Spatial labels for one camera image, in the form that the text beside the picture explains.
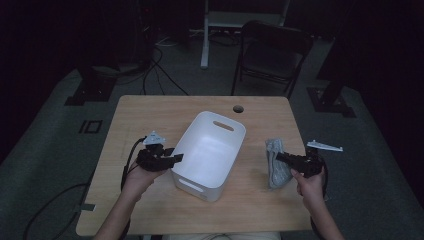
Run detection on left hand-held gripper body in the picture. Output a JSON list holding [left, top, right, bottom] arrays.
[[135, 130, 174, 173]]

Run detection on person's right hand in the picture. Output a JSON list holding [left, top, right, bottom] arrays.
[[290, 168, 326, 209]]

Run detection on grey knitted cloth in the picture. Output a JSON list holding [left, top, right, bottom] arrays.
[[265, 137, 294, 190]]

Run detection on black folding chair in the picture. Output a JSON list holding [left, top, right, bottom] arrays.
[[230, 19, 314, 100]]

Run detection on white metal desk frame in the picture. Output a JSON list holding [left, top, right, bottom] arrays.
[[199, 0, 291, 70]]

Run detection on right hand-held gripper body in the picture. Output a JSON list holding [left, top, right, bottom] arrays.
[[293, 139, 344, 179]]

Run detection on black stand with base plate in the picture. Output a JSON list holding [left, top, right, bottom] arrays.
[[64, 64, 118, 107], [306, 0, 357, 118]]

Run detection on person's left hand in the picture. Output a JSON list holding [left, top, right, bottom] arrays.
[[122, 163, 167, 200]]

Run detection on black floor cables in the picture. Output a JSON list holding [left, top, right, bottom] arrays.
[[141, 43, 190, 97]]

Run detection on white plastic bin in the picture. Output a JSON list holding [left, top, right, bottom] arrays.
[[170, 110, 247, 203]]

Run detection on left hand-held gripper cable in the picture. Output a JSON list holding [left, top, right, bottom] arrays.
[[22, 135, 148, 240]]

